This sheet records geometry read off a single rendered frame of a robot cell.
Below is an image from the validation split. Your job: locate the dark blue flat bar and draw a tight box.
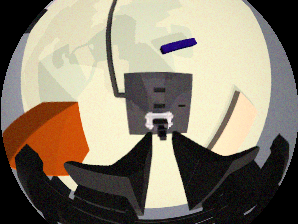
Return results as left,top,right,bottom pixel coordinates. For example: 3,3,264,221
160,37,197,55

